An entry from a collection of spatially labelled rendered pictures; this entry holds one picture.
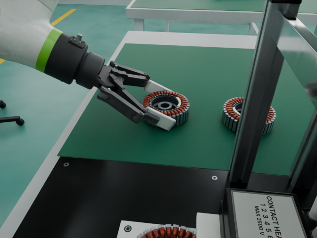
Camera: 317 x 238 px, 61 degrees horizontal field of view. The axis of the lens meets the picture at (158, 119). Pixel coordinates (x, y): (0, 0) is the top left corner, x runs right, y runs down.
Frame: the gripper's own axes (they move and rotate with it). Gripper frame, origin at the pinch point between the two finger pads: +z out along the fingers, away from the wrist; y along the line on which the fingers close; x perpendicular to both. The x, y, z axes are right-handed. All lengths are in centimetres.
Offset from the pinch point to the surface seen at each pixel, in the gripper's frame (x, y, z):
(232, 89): -7.2, 11.8, 17.2
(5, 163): 112, 58, -39
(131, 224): 1.6, -30.7, -4.8
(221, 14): -12, 92, 28
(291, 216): -17.8, -38.8, 1.1
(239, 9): -18, 95, 36
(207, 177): -3.2, -21.2, 6.1
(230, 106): -8.5, -1.8, 11.9
